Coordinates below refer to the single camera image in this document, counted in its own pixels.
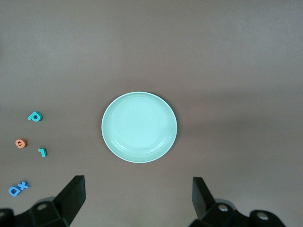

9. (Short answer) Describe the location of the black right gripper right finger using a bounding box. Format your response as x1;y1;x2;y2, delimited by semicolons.
188;176;250;227

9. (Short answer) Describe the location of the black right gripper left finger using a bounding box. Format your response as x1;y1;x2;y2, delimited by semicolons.
14;175;86;227

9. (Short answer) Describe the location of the teal foam letter p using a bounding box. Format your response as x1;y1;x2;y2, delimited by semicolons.
27;111;43;122

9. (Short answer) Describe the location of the blue foam letter D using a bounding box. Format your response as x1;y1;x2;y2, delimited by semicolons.
8;185;22;198

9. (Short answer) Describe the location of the light green plate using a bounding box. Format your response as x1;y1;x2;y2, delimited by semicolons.
101;91;178;164

